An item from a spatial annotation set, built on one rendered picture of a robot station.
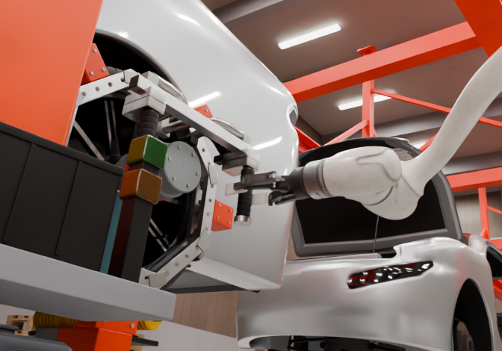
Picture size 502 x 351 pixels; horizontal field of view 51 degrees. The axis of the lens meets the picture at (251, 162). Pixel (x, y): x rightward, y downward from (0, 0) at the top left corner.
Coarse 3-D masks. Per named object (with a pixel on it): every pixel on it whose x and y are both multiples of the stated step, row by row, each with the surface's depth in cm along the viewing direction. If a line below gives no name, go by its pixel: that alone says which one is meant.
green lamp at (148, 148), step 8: (144, 136) 71; (152, 136) 72; (136, 144) 72; (144, 144) 71; (152, 144) 71; (160, 144) 72; (128, 152) 72; (136, 152) 71; (144, 152) 70; (152, 152) 71; (160, 152) 72; (128, 160) 72; (136, 160) 71; (144, 160) 70; (152, 160) 71; (160, 160) 72; (160, 168) 72
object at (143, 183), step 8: (128, 176) 70; (136, 176) 69; (144, 176) 69; (152, 176) 70; (128, 184) 69; (136, 184) 68; (144, 184) 69; (152, 184) 70; (160, 184) 71; (120, 192) 70; (128, 192) 69; (136, 192) 68; (144, 192) 69; (152, 192) 70; (152, 200) 69
